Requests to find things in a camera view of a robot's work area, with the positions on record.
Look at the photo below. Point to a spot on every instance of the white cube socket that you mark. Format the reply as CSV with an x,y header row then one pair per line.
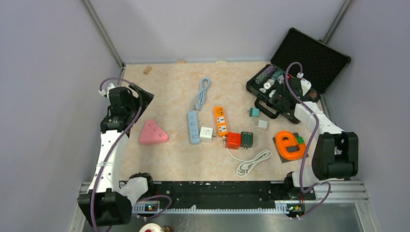
x,y
206,134

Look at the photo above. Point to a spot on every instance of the black open case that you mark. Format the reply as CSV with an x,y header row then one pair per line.
x,y
298,56

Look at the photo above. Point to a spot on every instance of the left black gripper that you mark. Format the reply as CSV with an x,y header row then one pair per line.
x,y
147,97

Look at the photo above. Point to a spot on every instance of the blue power strip with cable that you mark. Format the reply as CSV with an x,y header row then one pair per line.
x,y
196,104

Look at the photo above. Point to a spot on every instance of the grey mat under toy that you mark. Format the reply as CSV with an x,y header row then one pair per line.
x,y
290,149

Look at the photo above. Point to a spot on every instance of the small wooden block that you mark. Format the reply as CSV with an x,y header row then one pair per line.
x,y
147,70

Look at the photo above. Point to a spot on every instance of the white plug adapter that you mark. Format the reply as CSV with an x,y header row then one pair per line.
x,y
262,124

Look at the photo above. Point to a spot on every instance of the teal plug adapter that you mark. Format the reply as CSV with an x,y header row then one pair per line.
x,y
253,112

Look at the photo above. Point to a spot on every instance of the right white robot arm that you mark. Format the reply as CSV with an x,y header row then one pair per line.
x,y
330,152

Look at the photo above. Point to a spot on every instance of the green cube socket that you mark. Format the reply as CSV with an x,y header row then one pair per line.
x,y
246,139

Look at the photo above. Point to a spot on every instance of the orange power strip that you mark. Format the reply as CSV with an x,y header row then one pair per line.
x,y
221,121

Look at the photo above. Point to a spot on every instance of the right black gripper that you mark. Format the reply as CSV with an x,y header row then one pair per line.
x,y
282,94

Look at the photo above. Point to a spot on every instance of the pink triangular power strip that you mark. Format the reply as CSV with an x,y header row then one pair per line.
x,y
152,133

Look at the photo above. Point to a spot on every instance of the red cube socket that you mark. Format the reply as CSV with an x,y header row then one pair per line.
x,y
233,140

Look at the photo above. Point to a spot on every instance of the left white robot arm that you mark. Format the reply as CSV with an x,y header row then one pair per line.
x,y
105,203

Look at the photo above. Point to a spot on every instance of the red white emergency button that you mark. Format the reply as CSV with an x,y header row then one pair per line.
x,y
152,227

